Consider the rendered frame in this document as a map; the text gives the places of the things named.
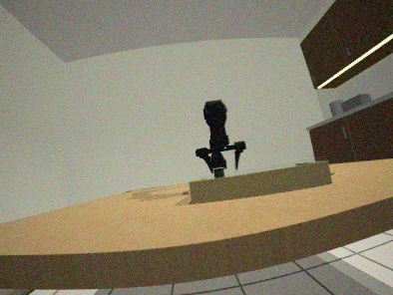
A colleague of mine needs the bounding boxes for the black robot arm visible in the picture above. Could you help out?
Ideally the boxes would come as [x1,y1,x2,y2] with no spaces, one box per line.
[203,100,229,172]

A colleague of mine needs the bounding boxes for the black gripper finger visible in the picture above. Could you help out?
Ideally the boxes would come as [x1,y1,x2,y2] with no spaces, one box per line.
[200,155,213,173]
[235,149,243,169]

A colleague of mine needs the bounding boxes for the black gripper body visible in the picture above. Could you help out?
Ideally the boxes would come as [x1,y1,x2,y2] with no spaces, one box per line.
[196,130,246,156]

